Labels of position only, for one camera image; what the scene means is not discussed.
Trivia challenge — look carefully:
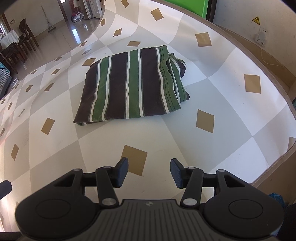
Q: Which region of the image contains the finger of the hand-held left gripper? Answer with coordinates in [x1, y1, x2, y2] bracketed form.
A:
[0, 180, 12, 200]

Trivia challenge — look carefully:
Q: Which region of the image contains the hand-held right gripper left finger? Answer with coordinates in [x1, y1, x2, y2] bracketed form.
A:
[54, 157, 129, 207]

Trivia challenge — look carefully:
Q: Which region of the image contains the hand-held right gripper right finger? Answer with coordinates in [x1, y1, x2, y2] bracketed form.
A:
[170, 159, 247, 207]

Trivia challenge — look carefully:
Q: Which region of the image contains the green brown striped t-shirt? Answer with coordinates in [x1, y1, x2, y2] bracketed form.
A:
[73, 45, 190, 127]

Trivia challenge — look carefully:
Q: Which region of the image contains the checkered diamond-pattern mat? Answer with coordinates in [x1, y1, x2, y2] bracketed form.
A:
[0, 0, 296, 232]

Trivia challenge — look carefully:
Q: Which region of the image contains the blue plastic bag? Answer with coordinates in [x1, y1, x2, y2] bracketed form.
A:
[269, 192, 285, 207]

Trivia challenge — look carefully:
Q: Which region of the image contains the dining table white tablecloth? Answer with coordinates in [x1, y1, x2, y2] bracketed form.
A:
[0, 30, 19, 49]

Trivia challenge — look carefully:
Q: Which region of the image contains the broom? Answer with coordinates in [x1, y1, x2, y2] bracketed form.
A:
[41, 6, 57, 34]

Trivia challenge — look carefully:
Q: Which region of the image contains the wooden dining chair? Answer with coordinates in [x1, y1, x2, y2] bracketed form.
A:
[18, 19, 38, 52]

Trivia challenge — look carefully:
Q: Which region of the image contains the white refrigerator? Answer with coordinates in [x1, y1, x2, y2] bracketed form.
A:
[89, 0, 102, 19]

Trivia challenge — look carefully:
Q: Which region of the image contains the silver refrigerator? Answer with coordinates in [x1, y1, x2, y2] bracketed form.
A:
[80, 0, 91, 20]

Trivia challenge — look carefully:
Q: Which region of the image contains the green board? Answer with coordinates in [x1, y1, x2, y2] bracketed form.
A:
[165, 0, 210, 18]

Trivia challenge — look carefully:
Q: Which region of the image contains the yellow cable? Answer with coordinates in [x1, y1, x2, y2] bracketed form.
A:
[260, 44, 290, 68]

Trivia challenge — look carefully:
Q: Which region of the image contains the white wall socket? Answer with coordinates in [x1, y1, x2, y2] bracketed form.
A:
[254, 27, 270, 45]

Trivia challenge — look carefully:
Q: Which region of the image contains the black metal post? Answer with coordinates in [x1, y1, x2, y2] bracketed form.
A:
[206, 0, 220, 24]

